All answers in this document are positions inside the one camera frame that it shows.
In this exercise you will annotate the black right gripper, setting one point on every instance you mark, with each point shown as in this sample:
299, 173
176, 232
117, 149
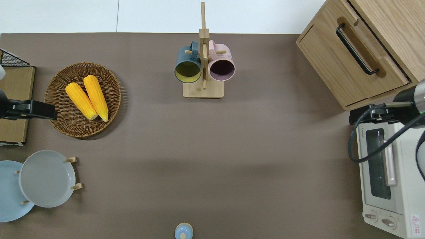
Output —
383, 117

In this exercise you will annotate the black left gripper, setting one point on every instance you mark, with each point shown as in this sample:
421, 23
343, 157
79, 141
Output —
20, 111

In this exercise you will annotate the light wooden drawer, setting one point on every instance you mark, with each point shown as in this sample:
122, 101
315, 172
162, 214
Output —
355, 38

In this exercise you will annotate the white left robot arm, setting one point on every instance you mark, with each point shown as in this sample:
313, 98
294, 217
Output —
2, 96

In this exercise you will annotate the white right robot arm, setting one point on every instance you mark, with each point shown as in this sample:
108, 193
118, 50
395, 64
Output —
416, 99

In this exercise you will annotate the yellow corn cob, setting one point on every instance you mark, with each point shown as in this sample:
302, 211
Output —
79, 99
96, 96

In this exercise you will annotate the brown wooden box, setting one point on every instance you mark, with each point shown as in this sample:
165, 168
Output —
16, 86

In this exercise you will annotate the wooden plate rack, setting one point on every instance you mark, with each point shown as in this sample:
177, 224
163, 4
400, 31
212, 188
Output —
73, 159

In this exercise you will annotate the grey plate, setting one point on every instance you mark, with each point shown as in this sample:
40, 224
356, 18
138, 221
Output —
46, 179

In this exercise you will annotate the brown wicker basket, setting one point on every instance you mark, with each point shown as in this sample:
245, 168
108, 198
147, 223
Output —
111, 86

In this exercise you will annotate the white toaster oven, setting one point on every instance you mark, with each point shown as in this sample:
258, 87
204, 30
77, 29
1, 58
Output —
408, 186

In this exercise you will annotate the light blue plate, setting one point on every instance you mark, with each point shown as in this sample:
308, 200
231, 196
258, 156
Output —
10, 199

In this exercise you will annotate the white toaster oven knob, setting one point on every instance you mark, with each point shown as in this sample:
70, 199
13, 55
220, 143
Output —
371, 216
388, 222

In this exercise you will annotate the light wooden cabinet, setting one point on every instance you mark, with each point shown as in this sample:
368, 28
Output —
398, 20

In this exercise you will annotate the pink mug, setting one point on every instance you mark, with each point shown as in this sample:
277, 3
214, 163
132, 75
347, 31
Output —
226, 54

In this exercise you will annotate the dark blue mug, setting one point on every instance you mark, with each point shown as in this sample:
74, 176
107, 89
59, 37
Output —
185, 58

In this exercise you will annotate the wooden mug tree stand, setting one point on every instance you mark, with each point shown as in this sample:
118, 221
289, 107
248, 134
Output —
203, 91

